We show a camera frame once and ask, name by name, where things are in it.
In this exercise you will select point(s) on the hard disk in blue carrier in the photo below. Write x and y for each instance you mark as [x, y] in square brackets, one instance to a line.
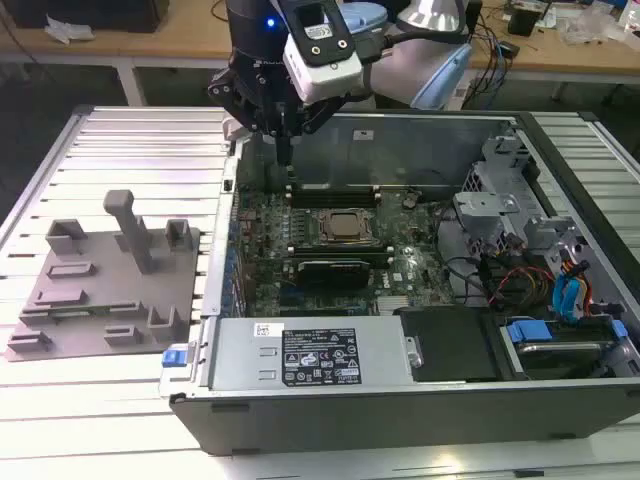
[530, 331]

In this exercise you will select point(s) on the black graphics card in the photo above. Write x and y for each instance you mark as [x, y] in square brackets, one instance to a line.
[332, 275]

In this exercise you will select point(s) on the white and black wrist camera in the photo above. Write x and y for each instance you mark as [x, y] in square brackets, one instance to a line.
[325, 75]

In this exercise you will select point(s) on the silver CPU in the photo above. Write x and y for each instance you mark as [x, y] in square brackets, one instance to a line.
[342, 225]

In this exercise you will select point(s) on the small black power adapter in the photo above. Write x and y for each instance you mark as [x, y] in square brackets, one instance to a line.
[510, 50]

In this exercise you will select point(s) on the blue case latch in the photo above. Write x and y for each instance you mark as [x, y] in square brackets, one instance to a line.
[174, 358]

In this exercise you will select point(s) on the grey power supply unit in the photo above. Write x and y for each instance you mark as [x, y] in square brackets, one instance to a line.
[240, 355]

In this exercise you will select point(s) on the crumpled white paper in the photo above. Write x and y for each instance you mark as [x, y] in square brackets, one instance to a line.
[67, 30]

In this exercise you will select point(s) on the green motherboard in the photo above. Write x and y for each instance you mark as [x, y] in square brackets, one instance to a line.
[425, 280]

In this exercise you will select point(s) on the open black PC case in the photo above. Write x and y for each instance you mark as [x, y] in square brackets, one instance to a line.
[400, 425]

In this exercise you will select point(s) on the black plastic air shroud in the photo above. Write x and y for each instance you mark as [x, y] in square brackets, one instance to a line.
[445, 345]

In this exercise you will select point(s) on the grey plastic parts rack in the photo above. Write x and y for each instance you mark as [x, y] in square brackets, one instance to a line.
[110, 295]

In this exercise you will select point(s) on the large black box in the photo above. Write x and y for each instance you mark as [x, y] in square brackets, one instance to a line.
[100, 15]

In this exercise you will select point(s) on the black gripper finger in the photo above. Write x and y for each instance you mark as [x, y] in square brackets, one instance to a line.
[320, 112]
[235, 100]

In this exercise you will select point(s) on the clear plastic bags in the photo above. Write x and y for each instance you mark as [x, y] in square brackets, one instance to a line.
[595, 25]

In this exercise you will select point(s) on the tall black box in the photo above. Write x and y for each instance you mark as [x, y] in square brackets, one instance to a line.
[475, 15]

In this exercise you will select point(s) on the small black cube box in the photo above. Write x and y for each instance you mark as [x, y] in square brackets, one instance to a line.
[522, 22]

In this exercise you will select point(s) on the round coin battery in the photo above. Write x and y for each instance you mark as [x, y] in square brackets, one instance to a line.
[410, 201]

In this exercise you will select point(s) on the wooden desk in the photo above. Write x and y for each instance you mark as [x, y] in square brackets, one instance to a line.
[175, 42]

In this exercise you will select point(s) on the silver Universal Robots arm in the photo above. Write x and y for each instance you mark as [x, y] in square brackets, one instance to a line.
[400, 70]

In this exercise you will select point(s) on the grey metal drive cage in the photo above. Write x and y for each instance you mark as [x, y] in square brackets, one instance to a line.
[492, 202]

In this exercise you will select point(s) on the black RAM slot bank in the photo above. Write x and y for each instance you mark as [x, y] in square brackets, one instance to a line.
[332, 196]

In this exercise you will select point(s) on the small silver heatsink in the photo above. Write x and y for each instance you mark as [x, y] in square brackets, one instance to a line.
[392, 303]

